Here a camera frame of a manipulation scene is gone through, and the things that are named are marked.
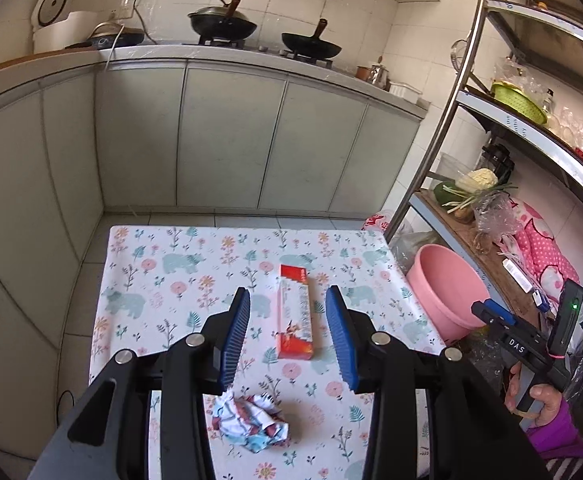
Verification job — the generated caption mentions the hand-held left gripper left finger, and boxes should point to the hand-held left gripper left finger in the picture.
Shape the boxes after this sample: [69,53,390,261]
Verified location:
[28,287,252,480]

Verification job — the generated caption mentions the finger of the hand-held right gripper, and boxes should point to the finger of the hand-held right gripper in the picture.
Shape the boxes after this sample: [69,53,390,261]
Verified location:
[482,298,517,325]
[471,302,505,331]

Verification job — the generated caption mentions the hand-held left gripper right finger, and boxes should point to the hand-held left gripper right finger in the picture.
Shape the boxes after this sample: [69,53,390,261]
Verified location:
[325,285,537,480]

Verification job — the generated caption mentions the pink plastic basin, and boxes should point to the pink plastic basin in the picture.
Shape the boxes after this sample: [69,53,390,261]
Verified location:
[405,244,492,346]

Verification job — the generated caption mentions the red toothpaste box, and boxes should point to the red toothpaste box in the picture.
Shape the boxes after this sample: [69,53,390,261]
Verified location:
[276,264,317,360]

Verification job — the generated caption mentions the person's right forearm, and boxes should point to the person's right forearm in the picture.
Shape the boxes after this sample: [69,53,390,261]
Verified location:
[526,397,583,461]

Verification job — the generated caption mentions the person's right hand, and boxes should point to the person's right hand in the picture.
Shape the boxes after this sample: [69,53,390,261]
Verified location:
[504,362,569,428]

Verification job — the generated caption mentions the white cardboard box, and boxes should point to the white cardboard box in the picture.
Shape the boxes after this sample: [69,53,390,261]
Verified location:
[501,257,535,293]

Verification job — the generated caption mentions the floral printed tablecloth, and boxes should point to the floral printed tablecloth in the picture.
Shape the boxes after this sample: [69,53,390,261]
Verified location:
[87,225,447,480]

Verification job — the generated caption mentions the pink polka dot blanket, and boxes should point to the pink polka dot blanket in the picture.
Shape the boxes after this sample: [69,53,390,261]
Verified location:
[496,200,579,291]

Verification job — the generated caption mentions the crumpled printed paper ball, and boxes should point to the crumpled printed paper ball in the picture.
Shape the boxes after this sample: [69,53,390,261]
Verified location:
[211,392,292,453]

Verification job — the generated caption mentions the clear plastic bag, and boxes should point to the clear plastic bag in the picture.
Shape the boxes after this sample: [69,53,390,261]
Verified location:
[471,192,522,253]

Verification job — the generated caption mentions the green onions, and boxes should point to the green onions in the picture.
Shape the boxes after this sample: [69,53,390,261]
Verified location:
[441,182,517,213]

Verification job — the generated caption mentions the red white plastic bag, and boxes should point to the red white plastic bag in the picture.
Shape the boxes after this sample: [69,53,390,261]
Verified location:
[361,210,397,233]

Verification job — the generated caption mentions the cauliflower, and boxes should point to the cauliflower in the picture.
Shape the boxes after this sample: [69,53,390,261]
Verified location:
[464,169,498,192]

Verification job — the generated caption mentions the clear plastic tub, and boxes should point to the clear plastic tub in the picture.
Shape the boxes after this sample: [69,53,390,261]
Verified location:
[434,152,465,206]

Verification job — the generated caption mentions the black blender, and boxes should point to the black blender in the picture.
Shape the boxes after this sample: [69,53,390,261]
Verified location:
[481,144,515,181]

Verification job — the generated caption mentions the group of clear glassware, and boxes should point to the group of clear glassware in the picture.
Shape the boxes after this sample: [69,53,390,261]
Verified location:
[546,105,583,146]

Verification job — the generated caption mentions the kitchen counter cabinet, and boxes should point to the kitchen counter cabinet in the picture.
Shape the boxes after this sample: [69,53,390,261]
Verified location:
[0,42,429,356]

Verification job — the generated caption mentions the metal shelf rack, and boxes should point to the metal shelf rack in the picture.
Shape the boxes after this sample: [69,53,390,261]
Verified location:
[384,0,583,361]

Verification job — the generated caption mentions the green plastic colander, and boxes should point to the green plastic colander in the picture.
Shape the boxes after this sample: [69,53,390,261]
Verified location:
[490,81,547,125]

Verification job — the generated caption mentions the white tray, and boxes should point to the white tray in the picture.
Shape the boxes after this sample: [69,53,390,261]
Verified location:
[389,81,422,103]

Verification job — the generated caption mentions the gas stove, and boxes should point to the gas stove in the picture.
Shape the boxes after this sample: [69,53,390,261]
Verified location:
[198,35,335,68]

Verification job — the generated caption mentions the black wok with lid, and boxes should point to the black wok with lid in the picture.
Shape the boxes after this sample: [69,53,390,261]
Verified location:
[188,0,258,43]

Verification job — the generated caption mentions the black electric pan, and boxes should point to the black electric pan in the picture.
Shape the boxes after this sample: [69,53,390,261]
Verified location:
[66,22,145,51]

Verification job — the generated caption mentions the white rice cooker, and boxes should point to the white rice cooker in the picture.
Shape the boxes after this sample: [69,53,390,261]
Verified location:
[32,0,103,55]

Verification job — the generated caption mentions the wire strainer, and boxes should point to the wire strainer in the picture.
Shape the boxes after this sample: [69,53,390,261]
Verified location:
[451,39,472,68]

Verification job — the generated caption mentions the black wok with wooden handle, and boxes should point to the black wok with wooden handle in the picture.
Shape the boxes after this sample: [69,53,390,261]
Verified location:
[281,19,342,59]

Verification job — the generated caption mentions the black power cable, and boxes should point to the black power cable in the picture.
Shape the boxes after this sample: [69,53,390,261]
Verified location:
[135,0,158,43]

